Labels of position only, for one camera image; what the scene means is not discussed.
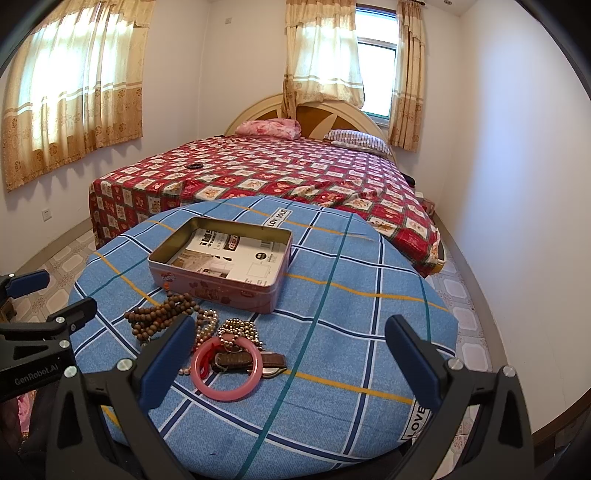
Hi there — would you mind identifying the pink bangle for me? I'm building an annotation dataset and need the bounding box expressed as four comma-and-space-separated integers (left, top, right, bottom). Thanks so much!
189, 337, 263, 402

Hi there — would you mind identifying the brown wooden bead bracelet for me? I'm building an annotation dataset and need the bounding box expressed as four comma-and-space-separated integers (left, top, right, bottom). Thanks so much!
123, 291, 202, 345

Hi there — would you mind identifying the white pearl necklace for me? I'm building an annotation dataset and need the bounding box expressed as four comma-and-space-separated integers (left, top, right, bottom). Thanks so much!
178, 308, 221, 377

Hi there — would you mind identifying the blue plaid tablecloth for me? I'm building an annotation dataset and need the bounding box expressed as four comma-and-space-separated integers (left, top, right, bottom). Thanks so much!
70, 196, 458, 479

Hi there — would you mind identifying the pink metal tin box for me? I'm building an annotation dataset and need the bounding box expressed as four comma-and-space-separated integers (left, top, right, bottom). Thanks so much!
147, 217, 293, 314

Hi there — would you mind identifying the left window curtain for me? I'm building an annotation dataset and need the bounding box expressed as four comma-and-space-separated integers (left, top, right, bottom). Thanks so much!
1, 0, 155, 191

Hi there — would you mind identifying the window curtain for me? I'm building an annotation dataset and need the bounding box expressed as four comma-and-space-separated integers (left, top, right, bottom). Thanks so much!
1, 0, 155, 191
281, 0, 365, 119

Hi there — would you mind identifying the pink floral pillow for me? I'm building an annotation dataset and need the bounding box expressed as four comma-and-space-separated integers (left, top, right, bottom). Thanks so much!
235, 118, 301, 140

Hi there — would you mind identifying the red patterned bedspread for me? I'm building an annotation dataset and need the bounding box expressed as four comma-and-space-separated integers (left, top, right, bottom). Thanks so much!
88, 135, 444, 276

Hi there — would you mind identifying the beige wooden headboard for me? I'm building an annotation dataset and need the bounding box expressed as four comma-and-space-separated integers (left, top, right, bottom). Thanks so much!
224, 94, 387, 141

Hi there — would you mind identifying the right narrow curtain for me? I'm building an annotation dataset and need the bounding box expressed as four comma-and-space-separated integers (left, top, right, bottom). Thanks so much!
389, 1, 427, 152

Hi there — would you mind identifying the plaid pillow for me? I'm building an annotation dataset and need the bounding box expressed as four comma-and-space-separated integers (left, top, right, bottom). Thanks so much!
324, 129, 393, 158

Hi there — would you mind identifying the middle window curtain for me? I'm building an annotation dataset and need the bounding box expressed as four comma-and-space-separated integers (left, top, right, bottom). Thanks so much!
281, 0, 365, 119

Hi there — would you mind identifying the window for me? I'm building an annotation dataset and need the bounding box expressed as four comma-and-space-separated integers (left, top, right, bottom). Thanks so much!
356, 5, 399, 126

